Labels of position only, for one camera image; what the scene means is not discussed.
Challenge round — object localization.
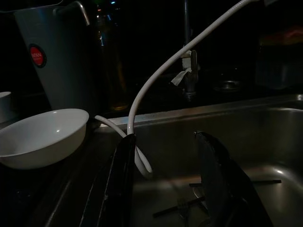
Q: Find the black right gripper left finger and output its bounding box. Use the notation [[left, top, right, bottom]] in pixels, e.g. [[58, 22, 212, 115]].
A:
[[79, 133, 137, 227]]

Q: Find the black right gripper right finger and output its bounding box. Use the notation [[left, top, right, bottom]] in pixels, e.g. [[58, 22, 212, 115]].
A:
[[193, 131, 275, 227]]

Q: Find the stainless steel sink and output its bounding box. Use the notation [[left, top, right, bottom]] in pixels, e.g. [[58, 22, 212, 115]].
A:
[[30, 94, 303, 227]]

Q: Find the black chopstick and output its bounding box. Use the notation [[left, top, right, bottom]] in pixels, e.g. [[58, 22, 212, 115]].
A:
[[152, 196, 205, 218]]

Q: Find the white bowl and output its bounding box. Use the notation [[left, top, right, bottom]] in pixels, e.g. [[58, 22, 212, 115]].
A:
[[0, 108, 90, 170]]

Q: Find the round metal lid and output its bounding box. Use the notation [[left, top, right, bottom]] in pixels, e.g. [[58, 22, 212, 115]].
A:
[[213, 79, 242, 92]]

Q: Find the metal faucet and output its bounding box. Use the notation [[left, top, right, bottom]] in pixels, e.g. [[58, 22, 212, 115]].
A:
[[170, 0, 201, 100]]

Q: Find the glass bottle with yellow liquid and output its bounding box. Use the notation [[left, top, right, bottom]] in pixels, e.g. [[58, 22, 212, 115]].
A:
[[96, 8, 130, 112]]

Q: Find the white pitcher with red label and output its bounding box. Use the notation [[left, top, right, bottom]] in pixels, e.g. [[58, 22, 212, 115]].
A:
[[13, 0, 100, 114]]

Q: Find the clear container with orange lid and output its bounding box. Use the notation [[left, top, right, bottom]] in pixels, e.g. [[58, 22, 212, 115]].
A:
[[255, 26, 303, 90]]

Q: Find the small white cup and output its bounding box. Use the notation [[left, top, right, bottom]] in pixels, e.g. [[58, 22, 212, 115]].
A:
[[0, 91, 14, 124]]

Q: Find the white hose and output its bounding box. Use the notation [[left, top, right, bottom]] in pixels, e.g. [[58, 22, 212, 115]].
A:
[[95, 0, 260, 180]]

